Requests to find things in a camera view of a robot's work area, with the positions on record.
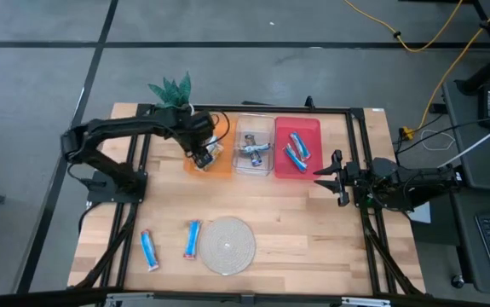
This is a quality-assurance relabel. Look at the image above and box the black aluminium rig frame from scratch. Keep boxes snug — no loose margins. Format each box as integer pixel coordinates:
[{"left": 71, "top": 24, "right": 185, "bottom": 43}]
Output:
[{"left": 0, "top": 96, "right": 490, "bottom": 307}]

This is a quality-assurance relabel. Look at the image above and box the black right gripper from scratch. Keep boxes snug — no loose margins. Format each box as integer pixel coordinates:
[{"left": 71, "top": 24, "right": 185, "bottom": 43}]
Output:
[{"left": 314, "top": 149, "right": 363, "bottom": 208}]

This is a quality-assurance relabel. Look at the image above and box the green artificial plant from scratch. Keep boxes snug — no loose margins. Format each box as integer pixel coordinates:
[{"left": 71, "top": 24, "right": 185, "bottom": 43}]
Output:
[{"left": 147, "top": 71, "right": 194, "bottom": 110}]

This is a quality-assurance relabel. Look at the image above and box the silver aluminium bracket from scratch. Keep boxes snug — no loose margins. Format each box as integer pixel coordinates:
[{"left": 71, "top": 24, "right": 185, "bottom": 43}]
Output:
[
  {"left": 341, "top": 297, "right": 391, "bottom": 307},
  {"left": 103, "top": 293, "right": 157, "bottom": 307}
]

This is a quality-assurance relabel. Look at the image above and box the blue Chewy granola bar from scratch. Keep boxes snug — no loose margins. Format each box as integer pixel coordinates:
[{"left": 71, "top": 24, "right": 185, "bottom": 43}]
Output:
[
  {"left": 239, "top": 142, "right": 272, "bottom": 155},
  {"left": 244, "top": 133, "right": 265, "bottom": 168}
]

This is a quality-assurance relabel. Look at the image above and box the white paper sheet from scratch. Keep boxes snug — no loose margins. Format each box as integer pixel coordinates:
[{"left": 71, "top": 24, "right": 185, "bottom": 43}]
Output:
[{"left": 408, "top": 200, "right": 432, "bottom": 225}]

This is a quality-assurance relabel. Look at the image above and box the clear plastic bin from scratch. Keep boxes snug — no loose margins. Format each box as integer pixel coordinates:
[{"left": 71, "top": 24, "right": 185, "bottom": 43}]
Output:
[{"left": 232, "top": 113, "right": 276, "bottom": 177}]

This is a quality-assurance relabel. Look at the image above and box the dark grey desk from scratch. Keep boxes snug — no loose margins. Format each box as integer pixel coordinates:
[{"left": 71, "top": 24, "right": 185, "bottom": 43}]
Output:
[{"left": 440, "top": 78, "right": 490, "bottom": 298}]

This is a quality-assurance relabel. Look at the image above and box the thick white cable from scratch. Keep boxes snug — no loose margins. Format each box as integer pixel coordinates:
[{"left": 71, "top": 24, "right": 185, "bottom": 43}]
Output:
[{"left": 437, "top": 125, "right": 490, "bottom": 169}]

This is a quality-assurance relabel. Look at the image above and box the round woven rope mat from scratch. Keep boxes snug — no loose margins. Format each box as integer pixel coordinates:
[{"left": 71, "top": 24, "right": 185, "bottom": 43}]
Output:
[{"left": 198, "top": 216, "right": 257, "bottom": 276}]

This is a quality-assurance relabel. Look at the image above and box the yellow power cable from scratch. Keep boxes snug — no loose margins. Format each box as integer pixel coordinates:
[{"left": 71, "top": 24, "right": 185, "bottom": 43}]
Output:
[
  {"left": 402, "top": 0, "right": 490, "bottom": 140},
  {"left": 343, "top": 0, "right": 465, "bottom": 55}
]

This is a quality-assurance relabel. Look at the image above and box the thin white cable loop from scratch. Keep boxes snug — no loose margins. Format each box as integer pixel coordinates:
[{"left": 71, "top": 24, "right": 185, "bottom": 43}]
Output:
[{"left": 419, "top": 129, "right": 457, "bottom": 152}]

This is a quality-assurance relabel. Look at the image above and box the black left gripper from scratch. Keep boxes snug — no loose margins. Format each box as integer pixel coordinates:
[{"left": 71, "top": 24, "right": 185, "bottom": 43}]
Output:
[{"left": 176, "top": 110, "right": 216, "bottom": 170}]

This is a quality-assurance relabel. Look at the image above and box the black power cable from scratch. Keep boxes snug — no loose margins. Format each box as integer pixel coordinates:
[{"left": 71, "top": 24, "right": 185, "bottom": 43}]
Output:
[{"left": 391, "top": 114, "right": 490, "bottom": 157}]

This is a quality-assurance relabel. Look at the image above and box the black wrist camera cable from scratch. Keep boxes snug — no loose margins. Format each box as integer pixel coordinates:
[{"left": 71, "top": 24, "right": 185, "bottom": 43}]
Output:
[{"left": 215, "top": 111, "right": 232, "bottom": 148}]

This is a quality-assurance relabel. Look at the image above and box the orange plastic tray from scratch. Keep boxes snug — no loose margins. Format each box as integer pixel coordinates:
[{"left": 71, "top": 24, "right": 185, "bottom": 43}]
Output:
[{"left": 183, "top": 113, "right": 236, "bottom": 179}]

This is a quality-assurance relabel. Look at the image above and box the red plastic tray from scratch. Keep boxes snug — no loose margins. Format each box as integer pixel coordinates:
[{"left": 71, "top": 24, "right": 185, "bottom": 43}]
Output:
[{"left": 273, "top": 116, "right": 323, "bottom": 180}]

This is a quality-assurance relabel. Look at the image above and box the light blue red-tipped bar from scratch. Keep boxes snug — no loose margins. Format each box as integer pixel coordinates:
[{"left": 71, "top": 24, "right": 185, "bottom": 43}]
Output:
[
  {"left": 289, "top": 130, "right": 313, "bottom": 162},
  {"left": 182, "top": 219, "right": 203, "bottom": 261},
  {"left": 282, "top": 142, "right": 308, "bottom": 174},
  {"left": 139, "top": 229, "right": 160, "bottom": 273}
]

